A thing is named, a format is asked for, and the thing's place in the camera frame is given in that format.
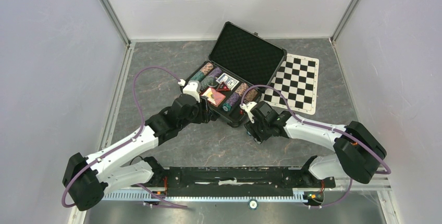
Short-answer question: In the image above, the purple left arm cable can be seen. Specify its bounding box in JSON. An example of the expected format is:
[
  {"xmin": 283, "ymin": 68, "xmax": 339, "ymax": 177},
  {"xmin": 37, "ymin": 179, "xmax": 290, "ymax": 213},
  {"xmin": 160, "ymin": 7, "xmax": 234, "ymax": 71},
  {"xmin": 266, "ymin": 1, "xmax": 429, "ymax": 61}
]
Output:
[{"xmin": 61, "ymin": 66, "xmax": 189, "ymax": 209}]

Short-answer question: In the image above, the black poker case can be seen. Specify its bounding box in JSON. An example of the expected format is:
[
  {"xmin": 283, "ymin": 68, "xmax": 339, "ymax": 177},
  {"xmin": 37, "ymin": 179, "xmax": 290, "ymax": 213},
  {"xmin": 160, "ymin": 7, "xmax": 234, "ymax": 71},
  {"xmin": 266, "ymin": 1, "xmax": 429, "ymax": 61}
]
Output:
[{"xmin": 179, "ymin": 21, "xmax": 287, "ymax": 129}]

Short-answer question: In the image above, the green yellow blue chip stack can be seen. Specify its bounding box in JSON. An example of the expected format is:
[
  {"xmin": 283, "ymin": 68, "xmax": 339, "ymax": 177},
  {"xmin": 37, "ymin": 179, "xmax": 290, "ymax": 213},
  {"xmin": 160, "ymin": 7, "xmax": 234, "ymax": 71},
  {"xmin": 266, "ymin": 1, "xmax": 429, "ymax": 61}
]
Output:
[{"xmin": 200, "ymin": 76, "xmax": 214, "ymax": 91}]

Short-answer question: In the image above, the black red all-in triangle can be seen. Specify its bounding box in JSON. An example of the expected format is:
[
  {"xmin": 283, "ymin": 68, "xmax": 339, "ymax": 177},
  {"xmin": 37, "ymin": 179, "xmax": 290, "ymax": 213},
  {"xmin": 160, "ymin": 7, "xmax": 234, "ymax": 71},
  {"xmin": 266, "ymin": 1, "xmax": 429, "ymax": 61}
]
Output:
[{"xmin": 216, "ymin": 82, "xmax": 231, "ymax": 92}]

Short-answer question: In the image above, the clear dealer button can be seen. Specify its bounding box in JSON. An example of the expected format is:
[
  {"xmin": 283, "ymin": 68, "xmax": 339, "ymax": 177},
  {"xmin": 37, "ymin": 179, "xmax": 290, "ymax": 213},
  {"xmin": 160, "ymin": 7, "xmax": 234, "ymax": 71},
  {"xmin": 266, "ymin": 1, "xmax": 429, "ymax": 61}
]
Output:
[{"xmin": 208, "ymin": 79, "xmax": 219, "ymax": 88}]

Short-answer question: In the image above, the teal poker chip stack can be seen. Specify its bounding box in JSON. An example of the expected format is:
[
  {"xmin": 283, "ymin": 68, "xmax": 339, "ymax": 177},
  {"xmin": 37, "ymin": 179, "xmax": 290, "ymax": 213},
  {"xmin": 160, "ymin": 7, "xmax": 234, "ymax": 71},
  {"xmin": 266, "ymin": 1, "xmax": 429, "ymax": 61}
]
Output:
[{"xmin": 189, "ymin": 71, "xmax": 206, "ymax": 82}]

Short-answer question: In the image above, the pink poker chip stack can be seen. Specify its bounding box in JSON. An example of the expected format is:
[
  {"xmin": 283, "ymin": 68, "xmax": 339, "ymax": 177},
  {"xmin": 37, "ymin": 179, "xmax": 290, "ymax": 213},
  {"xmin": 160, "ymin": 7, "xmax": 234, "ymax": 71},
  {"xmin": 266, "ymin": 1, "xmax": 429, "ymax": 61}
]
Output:
[{"xmin": 200, "ymin": 63, "xmax": 214, "ymax": 76}]

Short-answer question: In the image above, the orange blue poker chip stack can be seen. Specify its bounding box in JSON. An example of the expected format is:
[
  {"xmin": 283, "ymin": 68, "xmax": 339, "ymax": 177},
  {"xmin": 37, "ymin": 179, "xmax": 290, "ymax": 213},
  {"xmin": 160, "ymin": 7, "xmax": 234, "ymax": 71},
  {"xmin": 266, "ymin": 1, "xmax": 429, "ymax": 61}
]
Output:
[{"xmin": 234, "ymin": 83, "xmax": 249, "ymax": 96}]

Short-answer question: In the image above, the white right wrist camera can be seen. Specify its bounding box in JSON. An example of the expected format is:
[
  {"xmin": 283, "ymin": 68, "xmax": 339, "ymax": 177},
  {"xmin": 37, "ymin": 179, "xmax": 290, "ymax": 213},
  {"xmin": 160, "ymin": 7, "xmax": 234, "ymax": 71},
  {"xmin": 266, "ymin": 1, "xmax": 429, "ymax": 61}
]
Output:
[{"xmin": 240, "ymin": 102, "xmax": 257, "ymax": 123}]

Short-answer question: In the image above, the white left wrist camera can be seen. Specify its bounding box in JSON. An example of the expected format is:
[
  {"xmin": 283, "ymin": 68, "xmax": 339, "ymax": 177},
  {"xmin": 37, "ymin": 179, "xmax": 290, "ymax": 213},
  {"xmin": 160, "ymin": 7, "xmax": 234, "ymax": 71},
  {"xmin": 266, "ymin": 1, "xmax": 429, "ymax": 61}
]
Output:
[{"xmin": 178, "ymin": 79, "xmax": 201, "ymax": 103}]

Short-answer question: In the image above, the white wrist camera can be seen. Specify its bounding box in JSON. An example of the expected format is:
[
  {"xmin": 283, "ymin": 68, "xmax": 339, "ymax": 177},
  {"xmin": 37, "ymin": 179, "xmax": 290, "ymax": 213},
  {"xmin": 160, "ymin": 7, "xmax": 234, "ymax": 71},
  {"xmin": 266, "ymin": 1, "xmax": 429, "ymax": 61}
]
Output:
[
  {"xmin": 178, "ymin": 79, "xmax": 201, "ymax": 103},
  {"xmin": 240, "ymin": 102, "xmax": 257, "ymax": 123}
]

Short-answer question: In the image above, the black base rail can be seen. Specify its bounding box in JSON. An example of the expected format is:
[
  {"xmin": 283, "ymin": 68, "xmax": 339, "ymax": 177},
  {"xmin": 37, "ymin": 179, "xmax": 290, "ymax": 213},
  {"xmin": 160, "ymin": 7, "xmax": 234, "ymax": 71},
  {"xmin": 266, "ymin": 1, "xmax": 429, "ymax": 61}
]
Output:
[{"xmin": 143, "ymin": 167, "xmax": 336, "ymax": 197}]

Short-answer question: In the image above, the black white chessboard mat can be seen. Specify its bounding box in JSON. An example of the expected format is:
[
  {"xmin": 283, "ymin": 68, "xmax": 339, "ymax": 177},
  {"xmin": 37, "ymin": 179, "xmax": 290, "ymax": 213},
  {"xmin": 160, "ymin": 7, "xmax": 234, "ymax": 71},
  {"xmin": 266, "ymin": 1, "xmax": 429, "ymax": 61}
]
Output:
[{"xmin": 270, "ymin": 54, "xmax": 319, "ymax": 115}]

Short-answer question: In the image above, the red playing card deck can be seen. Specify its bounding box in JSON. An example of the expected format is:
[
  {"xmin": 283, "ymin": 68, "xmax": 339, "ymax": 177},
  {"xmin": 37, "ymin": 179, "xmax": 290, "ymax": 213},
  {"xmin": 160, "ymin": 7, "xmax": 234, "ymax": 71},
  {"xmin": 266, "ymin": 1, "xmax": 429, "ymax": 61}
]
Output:
[{"xmin": 201, "ymin": 88, "xmax": 226, "ymax": 107}]

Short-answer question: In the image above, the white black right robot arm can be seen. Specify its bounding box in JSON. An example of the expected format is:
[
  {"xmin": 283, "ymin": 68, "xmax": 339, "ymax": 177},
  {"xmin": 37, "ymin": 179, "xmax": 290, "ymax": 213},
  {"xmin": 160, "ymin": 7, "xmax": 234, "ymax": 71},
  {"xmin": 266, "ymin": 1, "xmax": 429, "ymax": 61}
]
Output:
[{"xmin": 240, "ymin": 102, "xmax": 387, "ymax": 186}]

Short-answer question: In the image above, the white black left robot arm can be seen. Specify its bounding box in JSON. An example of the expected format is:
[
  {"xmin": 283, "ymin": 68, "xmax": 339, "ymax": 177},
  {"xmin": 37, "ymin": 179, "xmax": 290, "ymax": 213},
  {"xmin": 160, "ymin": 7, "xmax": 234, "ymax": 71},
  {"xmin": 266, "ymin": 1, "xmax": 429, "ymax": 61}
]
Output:
[{"xmin": 62, "ymin": 94, "xmax": 211, "ymax": 211}]

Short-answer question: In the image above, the blue playing card deck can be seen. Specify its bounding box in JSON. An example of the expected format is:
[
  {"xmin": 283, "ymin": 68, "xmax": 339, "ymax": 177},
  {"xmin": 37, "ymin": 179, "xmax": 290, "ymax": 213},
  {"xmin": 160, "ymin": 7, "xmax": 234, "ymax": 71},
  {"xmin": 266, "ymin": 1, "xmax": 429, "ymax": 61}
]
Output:
[{"xmin": 216, "ymin": 73, "xmax": 239, "ymax": 90}]

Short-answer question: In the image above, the purple poker chip stack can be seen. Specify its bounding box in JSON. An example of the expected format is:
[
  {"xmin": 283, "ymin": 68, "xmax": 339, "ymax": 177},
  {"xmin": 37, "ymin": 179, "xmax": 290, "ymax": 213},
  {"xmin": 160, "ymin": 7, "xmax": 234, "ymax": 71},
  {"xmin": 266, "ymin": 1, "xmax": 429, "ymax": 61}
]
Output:
[{"xmin": 207, "ymin": 67, "xmax": 223, "ymax": 79}]

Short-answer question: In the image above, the brown poker chip stack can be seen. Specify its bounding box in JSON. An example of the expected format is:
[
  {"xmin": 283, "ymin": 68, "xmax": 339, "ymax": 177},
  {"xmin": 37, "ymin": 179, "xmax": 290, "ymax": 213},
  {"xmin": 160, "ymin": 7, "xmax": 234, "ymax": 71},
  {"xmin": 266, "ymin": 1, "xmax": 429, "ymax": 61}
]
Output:
[{"xmin": 243, "ymin": 89, "xmax": 258, "ymax": 103}]

